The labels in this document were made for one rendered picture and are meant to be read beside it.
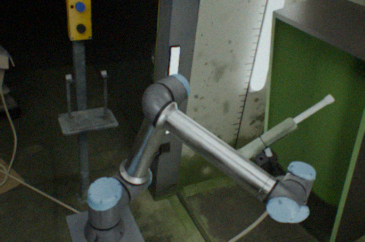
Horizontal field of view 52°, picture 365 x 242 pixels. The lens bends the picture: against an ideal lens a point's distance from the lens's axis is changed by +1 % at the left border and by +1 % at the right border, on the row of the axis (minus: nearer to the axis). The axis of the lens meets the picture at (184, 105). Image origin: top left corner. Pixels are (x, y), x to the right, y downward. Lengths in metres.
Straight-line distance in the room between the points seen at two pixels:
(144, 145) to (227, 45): 1.08
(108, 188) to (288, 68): 1.12
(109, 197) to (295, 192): 0.81
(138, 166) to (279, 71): 0.90
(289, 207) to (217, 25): 1.41
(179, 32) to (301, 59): 0.71
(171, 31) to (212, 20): 0.27
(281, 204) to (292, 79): 1.08
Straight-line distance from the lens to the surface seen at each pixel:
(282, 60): 2.03
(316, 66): 2.25
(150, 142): 1.57
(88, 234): 1.86
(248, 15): 2.45
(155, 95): 1.31
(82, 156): 2.69
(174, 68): 2.28
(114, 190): 1.71
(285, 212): 1.22
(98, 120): 2.36
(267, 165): 1.51
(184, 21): 2.21
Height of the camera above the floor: 2.10
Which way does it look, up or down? 31 degrees down
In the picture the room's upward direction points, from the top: 7 degrees clockwise
